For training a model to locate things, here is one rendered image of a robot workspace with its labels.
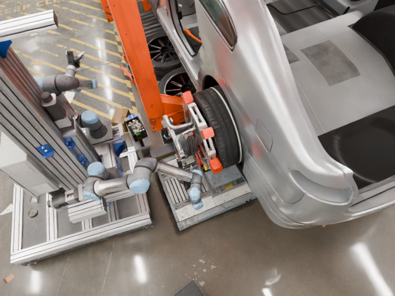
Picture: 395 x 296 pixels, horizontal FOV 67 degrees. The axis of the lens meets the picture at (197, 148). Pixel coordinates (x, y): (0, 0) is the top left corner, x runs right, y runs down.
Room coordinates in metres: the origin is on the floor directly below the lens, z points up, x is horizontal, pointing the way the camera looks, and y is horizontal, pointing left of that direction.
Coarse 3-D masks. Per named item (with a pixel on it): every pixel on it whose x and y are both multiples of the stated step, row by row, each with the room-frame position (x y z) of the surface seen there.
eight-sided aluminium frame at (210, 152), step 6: (192, 102) 1.54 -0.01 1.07; (186, 108) 1.51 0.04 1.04; (192, 108) 1.45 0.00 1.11; (186, 114) 1.59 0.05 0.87; (192, 114) 1.38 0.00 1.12; (198, 114) 1.38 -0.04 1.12; (186, 120) 1.59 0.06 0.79; (204, 120) 1.31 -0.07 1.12; (192, 126) 1.58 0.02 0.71; (198, 126) 1.27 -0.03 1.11; (204, 126) 1.26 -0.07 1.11; (210, 138) 1.20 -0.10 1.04; (198, 144) 1.45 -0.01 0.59; (204, 144) 1.18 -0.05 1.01; (210, 144) 1.17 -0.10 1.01; (204, 150) 1.36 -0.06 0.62; (210, 150) 1.13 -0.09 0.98; (210, 156) 1.11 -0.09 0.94; (204, 162) 1.22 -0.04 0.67; (210, 168) 1.11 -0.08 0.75
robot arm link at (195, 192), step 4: (192, 184) 0.88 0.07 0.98; (196, 184) 0.87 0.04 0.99; (192, 188) 0.84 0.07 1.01; (196, 188) 0.84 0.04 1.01; (200, 188) 0.85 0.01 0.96; (192, 192) 0.81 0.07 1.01; (196, 192) 0.81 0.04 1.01; (200, 192) 0.83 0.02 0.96; (192, 196) 0.78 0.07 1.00; (196, 196) 0.78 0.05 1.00; (200, 196) 0.80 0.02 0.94; (192, 200) 0.78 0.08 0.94; (196, 200) 0.77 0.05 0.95
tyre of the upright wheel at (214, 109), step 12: (204, 96) 1.51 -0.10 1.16; (216, 96) 1.47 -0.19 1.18; (204, 108) 1.38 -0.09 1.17; (216, 108) 1.36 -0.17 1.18; (216, 120) 1.27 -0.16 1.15; (228, 120) 1.27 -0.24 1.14; (216, 132) 1.20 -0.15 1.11; (228, 132) 1.20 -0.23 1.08; (216, 144) 1.16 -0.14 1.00; (228, 144) 1.14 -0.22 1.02; (228, 156) 1.10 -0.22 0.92
